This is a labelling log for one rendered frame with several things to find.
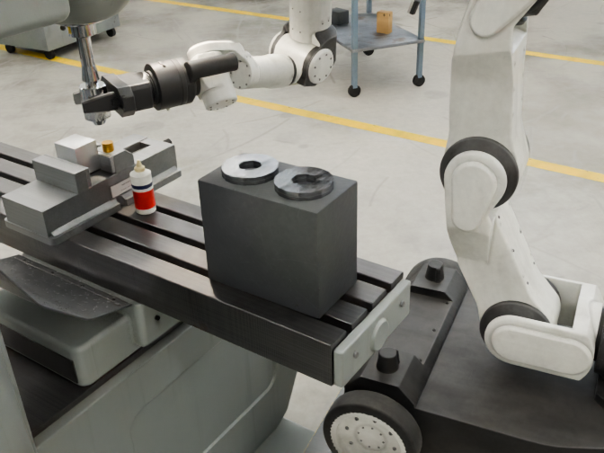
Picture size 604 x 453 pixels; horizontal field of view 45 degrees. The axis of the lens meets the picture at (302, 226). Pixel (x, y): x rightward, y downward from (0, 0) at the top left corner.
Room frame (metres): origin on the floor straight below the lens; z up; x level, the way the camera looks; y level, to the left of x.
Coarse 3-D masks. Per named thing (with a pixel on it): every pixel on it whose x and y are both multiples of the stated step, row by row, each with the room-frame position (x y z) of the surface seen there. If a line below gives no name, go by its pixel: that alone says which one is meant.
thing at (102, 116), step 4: (104, 92) 1.24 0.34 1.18; (84, 96) 1.23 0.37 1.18; (88, 96) 1.23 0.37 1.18; (92, 96) 1.23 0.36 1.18; (84, 100) 1.23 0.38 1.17; (96, 112) 1.23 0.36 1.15; (100, 112) 1.23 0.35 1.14; (104, 112) 1.24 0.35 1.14; (108, 112) 1.24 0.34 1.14; (84, 116) 1.24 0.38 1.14; (88, 116) 1.23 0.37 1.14; (92, 116) 1.23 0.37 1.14; (96, 116) 1.23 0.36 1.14; (100, 116) 1.23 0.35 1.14; (104, 116) 1.23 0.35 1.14; (108, 116) 1.24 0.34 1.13; (88, 120) 1.23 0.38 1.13; (92, 120) 1.23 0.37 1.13; (96, 120) 1.23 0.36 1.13; (100, 120) 1.23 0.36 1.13
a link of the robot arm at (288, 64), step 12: (288, 36) 1.56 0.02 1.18; (276, 48) 1.55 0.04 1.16; (288, 48) 1.54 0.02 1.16; (300, 48) 1.52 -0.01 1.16; (312, 48) 1.51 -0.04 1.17; (264, 60) 1.45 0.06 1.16; (276, 60) 1.47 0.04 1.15; (288, 60) 1.50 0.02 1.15; (300, 60) 1.50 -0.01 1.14; (264, 72) 1.43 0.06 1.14; (276, 72) 1.46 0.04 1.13; (288, 72) 1.48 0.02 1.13; (300, 72) 1.50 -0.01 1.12; (264, 84) 1.44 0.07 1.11; (276, 84) 1.46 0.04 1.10; (288, 84) 1.49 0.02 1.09; (312, 84) 1.51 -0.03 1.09
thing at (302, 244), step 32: (256, 160) 1.05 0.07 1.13; (224, 192) 0.98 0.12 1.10; (256, 192) 0.96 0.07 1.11; (288, 192) 0.94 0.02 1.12; (320, 192) 0.94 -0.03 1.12; (352, 192) 0.97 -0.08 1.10; (224, 224) 0.99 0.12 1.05; (256, 224) 0.95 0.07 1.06; (288, 224) 0.92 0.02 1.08; (320, 224) 0.90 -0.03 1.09; (352, 224) 0.98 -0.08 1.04; (224, 256) 0.99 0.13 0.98; (256, 256) 0.95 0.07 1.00; (288, 256) 0.92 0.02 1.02; (320, 256) 0.90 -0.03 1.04; (352, 256) 0.98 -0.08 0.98; (256, 288) 0.96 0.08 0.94; (288, 288) 0.92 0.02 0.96; (320, 288) 0.89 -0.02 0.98
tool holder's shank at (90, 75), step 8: (80, 40) 1.24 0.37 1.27; (88, 40) 1.24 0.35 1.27; (80, 48) 1.24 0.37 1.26; (88, 48) 1.24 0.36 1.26; (80, 56) 1.24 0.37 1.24; (88, 56) 1.24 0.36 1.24; (88, 64) 1.24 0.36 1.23; (88, 72) 1.24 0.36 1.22; (96, 72) 1.25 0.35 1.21; (88, 80) 1.24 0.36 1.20; (96, 80) 1.24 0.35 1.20
